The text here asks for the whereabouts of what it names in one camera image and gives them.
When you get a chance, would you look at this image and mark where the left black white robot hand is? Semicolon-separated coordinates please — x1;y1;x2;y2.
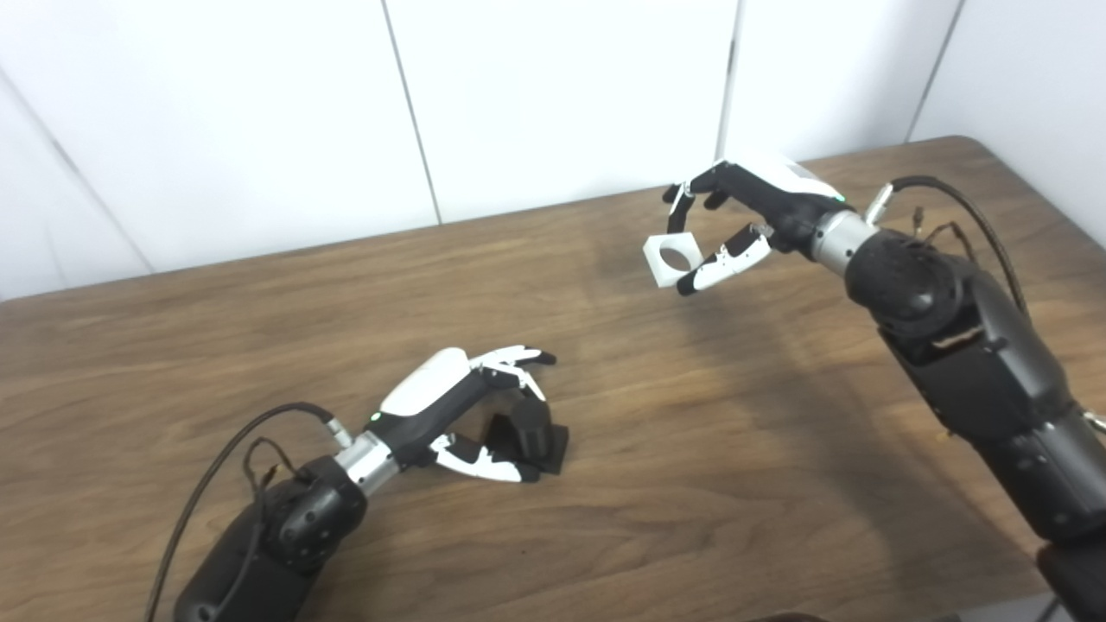
367;346;558;485

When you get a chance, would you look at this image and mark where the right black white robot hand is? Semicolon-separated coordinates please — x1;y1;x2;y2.
663;160;848;297

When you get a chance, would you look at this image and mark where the black peg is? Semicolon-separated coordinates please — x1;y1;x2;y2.
480;390;571;476

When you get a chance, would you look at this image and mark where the white square piece with hole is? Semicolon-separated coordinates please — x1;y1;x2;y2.
643;232;701;289

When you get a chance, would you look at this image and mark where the right thin wire brass connector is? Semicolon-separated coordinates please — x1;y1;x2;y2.
907;206;982;264

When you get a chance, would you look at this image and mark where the thin wire brass connector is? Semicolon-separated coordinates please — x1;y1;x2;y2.
242;436;316;498
907;206;982;264

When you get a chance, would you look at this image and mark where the left thin wire brass connector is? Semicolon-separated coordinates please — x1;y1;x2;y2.
242;436;316;498

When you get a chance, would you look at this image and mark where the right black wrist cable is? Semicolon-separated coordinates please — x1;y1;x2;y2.
867;176;1029;316

